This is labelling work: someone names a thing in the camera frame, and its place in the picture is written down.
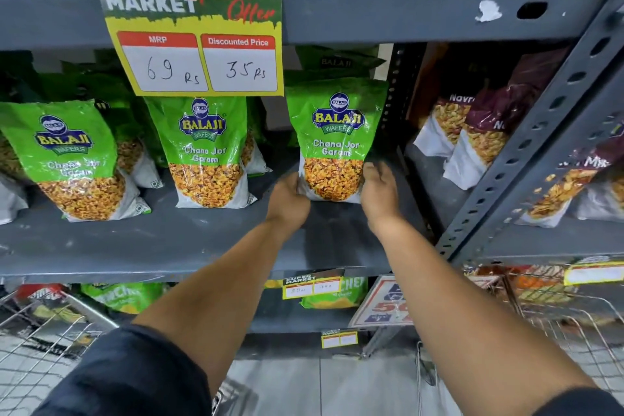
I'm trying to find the person's left hand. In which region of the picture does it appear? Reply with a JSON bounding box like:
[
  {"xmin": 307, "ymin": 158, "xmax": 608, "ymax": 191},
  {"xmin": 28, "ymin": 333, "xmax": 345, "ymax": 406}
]
[{"xmin": 265, "ymin": 172, "xmax": 312, "ymax": 233}]

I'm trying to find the dark blue right sleeve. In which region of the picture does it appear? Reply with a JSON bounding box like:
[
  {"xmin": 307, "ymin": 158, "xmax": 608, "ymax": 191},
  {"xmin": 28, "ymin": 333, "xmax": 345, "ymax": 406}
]
[{"xmin": 534, "ymin": 386, "xmax": 624, "ymax": 416}]

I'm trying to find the maroon snack packet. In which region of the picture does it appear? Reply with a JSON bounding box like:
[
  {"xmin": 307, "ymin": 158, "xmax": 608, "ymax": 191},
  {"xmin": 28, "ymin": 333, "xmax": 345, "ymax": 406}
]
[
  {"xmin": 515, "ymin": 123, "xmax": 624, "ymax": 229},
  {"xmin": 574, "ymin": 164, "xmax": 624, "ymax": 222},
  {"xmin": 442, "ymin": 47, "xmax": 570, "ymax": 191}
]

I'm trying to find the lime green chips packet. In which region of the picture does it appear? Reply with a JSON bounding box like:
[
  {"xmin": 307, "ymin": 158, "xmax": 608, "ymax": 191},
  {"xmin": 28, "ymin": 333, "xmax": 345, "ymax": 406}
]
[
  {"xmin": 79, "ymin": 281, "xmax": 166, "ymax": 315},
  {"xmin": 298, "ymin": 276, "xmax": 370, "ymax": 310}
]

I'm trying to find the dark blue sleeve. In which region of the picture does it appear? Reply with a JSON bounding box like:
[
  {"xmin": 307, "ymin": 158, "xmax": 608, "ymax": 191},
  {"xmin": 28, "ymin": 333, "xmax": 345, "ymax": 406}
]
[
  {"xmin": 31, "ymin": 324, "xmax": 214, "ymax": 416},
  {"xmin": 534, "ymin": 386, "xmax": 624, "ymax": 416}
]

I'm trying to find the person's right hand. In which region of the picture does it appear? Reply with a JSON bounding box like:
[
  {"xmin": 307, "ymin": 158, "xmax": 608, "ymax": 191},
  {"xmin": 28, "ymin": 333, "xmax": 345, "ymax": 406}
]
[{"xmin": 359, "ymin": 161, "xmax": 404, "ymax": 237}]

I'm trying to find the orange snack packet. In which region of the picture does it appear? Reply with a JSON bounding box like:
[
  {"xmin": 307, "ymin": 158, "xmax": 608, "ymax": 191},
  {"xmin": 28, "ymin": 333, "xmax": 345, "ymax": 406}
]
[{"xmin": 512, "ymin": 265, "xmax": 581, "ymax": 304}]

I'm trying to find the chrome wire basket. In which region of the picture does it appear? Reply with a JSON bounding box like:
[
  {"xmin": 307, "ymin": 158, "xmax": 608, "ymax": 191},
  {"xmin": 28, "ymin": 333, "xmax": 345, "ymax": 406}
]
[{"xmin": 414, "ymin": 262, "xmax": 624, "ymax": 404}]

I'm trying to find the dark blue left sleeve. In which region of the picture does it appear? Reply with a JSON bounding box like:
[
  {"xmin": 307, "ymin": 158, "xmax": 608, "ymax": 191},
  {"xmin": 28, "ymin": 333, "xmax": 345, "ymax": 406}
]
[{"xmin": 31, "ymin": 324, "xmax": 214, "ymax": 416}]

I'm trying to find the green yellow offer sign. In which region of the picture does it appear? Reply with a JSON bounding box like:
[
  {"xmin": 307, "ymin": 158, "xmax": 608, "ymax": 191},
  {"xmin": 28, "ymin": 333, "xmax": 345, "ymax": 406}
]
[{"xmin": 94, "ymin": 0, "xmax": 285, "ymax": 98}]

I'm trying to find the brown snack packet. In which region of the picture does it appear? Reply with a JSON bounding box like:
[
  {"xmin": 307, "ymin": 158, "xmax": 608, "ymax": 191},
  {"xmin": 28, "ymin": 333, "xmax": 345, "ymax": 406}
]
[{"xmin": 413, "ymin": 42, "xmax": 478, "ymax": 159}]

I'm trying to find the chrome wire shopping cart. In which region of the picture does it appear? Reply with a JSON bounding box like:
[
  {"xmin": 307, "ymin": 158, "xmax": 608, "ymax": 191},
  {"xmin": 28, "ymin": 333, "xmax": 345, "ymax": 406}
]
[{"xmin": 0, "ymin": 283, "xmax": 247, "ymax": 416}]

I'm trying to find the red white blue sign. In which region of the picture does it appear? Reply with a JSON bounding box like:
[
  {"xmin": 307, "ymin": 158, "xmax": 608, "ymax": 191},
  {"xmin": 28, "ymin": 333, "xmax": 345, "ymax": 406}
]
[{"xmin": 348, "ymin": 274, "xmax": 504, "ymax": 330}]

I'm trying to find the person's right forearm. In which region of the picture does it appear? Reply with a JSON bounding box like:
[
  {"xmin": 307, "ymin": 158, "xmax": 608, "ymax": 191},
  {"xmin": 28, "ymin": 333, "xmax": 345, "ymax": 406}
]
[{"xmin": 372, "ymin": 218, "xmax": 598, "ymax": 416}]

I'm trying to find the white sticker scrap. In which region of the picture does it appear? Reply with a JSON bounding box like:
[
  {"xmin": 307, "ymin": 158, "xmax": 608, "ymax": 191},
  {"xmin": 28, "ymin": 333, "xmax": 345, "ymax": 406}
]
[{"xmin": 474, "ymin": 0, "xmax": 504, "ymax": 23}]

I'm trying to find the person's left forearm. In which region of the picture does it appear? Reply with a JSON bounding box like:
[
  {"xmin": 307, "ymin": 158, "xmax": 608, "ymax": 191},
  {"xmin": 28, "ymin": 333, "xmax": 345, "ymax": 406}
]
[{"xmin": 131, "ymin": 218, "xmax": 306, "ymax": 397}]

